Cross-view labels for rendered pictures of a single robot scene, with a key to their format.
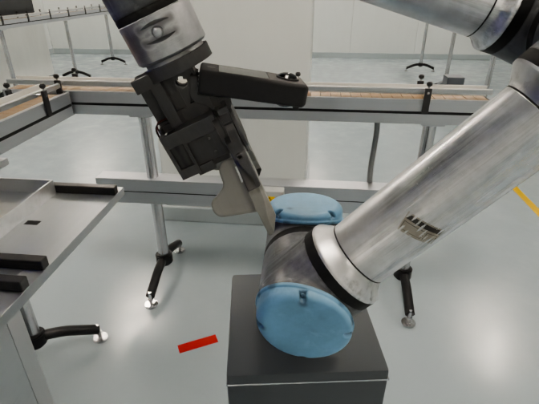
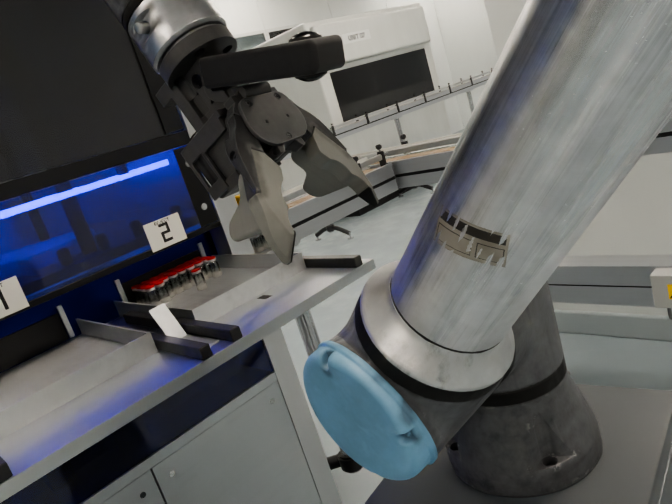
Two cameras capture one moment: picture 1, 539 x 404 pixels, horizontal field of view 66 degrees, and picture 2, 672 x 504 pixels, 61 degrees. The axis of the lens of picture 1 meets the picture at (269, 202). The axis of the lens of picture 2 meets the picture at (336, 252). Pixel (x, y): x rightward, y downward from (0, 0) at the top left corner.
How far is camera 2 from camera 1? 0.36 m
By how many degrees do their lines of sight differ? 43
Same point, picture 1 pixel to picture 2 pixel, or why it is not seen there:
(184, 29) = (168, 16)
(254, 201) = (255, 214)
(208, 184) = (575, 269)
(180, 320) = not seen: hidden behind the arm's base
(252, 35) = not seen: hidden behind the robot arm
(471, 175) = (505, 109)
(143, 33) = (137, 34)
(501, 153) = (541, 44)
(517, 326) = not seen: outside the picture
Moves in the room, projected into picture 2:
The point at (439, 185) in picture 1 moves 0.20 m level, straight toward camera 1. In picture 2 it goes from (470, 144) to (79, 294)
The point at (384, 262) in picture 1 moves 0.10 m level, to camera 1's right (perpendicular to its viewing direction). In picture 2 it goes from (435, 306) to (611, 308)
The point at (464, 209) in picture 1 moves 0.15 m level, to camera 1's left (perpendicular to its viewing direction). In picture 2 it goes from (520, 184) to (304, 214)
